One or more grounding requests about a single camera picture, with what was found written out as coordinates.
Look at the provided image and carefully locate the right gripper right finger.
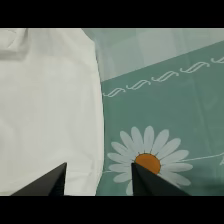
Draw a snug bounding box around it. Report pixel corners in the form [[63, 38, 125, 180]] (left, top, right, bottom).
[[130, 161, 191, 197]]

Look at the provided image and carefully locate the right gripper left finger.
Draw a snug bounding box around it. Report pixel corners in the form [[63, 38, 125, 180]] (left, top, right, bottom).
[[11, 162, 68, 197]]

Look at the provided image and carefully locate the white shirt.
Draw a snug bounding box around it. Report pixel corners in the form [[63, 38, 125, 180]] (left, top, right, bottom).
[[0, 28, 106, 197]]

